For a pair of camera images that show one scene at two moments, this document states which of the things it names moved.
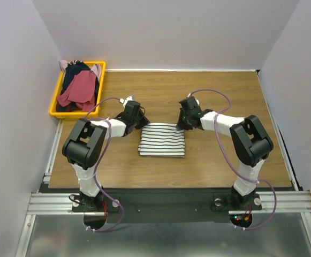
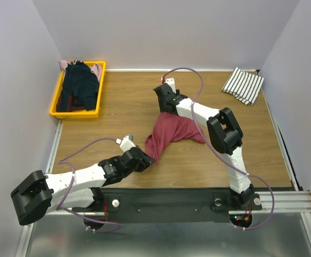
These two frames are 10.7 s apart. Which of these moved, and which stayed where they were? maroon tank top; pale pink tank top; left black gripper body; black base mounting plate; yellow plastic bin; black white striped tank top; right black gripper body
Moved: right black gripper body; left black gripper body; black white striped tank top; maroon tank top
Stayed: black base mounting plate; pale pink tank top; yellow plastic bin
